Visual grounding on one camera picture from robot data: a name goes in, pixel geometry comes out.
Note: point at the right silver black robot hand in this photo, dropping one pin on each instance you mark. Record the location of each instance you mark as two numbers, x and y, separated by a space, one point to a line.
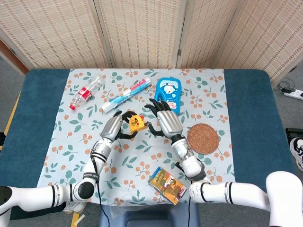
169 123

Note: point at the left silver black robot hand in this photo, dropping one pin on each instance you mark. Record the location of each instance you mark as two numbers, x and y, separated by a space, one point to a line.
111 127

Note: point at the yellow tape measure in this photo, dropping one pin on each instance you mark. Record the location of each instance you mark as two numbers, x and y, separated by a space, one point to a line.
136 123

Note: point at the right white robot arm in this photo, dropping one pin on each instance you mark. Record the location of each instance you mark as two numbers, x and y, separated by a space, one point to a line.
190 165

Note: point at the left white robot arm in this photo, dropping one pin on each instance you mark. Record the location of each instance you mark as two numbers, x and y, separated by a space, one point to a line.
100 153

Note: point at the blue pump detergent bottle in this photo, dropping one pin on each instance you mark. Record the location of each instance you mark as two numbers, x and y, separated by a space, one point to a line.
168 89

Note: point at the fruit leaf print tablecloth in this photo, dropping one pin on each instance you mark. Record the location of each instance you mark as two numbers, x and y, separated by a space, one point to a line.
132 153

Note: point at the round woven rattan coaster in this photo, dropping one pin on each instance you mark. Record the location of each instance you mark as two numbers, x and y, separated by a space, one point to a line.
202 139

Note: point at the blue white plastic wrap roll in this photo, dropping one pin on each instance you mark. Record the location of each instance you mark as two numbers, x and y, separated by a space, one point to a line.
127 93

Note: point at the clear plastic bottle red label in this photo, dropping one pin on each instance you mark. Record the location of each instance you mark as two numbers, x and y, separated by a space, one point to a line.
86 93

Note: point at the yellow green snack box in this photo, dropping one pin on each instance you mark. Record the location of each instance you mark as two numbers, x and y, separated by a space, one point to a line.
166 185

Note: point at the metal screen hinge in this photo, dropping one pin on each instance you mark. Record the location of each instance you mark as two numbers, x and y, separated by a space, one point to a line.
13 51
179 52

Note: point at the dark blue table cover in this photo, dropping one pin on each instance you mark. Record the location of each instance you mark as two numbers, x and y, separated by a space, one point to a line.
251 123

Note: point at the woven folding screen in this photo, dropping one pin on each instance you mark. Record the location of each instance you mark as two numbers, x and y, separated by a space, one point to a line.
142 30

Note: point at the black box on floor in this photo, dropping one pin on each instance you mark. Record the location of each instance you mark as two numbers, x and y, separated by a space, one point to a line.
294 133

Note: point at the white power strip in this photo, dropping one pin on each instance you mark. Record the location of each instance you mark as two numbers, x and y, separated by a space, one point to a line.
294 94

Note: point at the black white sneaker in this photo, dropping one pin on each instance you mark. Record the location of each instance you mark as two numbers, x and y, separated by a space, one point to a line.
298 151

